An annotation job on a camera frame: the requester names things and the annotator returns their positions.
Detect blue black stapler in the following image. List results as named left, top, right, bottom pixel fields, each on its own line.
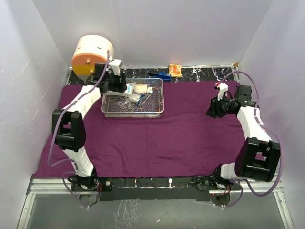
left=148, top=71, right=172, bottom=82

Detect round white drawer box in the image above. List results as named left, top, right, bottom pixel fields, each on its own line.
left=71, top=35, right=114, bottom=81

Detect wire mesh metal tray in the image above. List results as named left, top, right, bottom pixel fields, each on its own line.
left=101, top=78, right=164, bottom=118

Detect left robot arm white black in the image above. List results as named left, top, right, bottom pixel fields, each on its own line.
left=48, top=59, right=127, bottom=190

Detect orange small box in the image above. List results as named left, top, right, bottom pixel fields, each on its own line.
left=168, top=64, right=182, bottom=78

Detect black base frame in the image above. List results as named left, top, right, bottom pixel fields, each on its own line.
left=67, top=175, right=240, bottom=202

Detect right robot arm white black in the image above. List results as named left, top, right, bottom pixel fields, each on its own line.
left=206, top=83, right=281, bottom=189

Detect white gauze packet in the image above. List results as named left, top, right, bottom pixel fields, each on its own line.
left=106, top=82, right=136, bottom=97

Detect small blue white packet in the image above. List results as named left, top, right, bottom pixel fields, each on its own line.
left=129, top=93, right=145, bottom=104

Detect metal surgical scissors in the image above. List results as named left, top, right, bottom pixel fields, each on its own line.
left=110, top=98, right=130, bottom=109

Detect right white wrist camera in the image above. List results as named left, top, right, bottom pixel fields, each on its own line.
left=214, top=82, right=228, bottom=101

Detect beige bandage roll packet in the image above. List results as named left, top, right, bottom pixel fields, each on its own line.
left=134, top=84, right=149, bottom=94

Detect metal forceps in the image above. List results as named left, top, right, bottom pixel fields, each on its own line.
left=127, top=107, right=143, bottom=112

